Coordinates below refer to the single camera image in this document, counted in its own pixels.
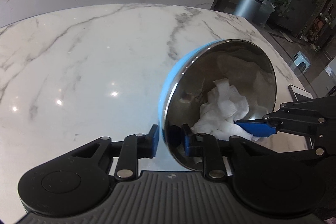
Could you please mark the white paper towel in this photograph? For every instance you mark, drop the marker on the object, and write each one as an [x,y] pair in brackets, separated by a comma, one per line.
[224,106]

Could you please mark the grey trash can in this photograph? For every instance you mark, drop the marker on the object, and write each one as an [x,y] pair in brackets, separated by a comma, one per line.
[248,8]

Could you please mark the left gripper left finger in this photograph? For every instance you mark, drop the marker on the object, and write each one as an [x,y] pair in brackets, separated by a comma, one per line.
[133,148]

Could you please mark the blue steel bowl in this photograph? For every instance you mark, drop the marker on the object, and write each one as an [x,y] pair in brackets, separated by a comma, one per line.
[212,87]

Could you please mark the water jug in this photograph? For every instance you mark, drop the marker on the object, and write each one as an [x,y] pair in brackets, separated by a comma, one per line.
[264,13]

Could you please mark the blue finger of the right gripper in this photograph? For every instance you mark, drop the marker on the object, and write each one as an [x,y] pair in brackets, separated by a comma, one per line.
[258,128]

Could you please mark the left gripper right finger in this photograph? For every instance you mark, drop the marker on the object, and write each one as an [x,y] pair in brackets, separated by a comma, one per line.
[205,146]

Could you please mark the light blue stool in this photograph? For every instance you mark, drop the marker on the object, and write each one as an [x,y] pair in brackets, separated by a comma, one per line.
[301,61]

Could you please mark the dark metal cabinet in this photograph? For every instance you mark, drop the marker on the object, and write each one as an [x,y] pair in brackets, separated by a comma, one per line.
[296,15]

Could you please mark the white smartphone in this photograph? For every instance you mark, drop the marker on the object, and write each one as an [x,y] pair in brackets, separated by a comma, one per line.
[298,94]

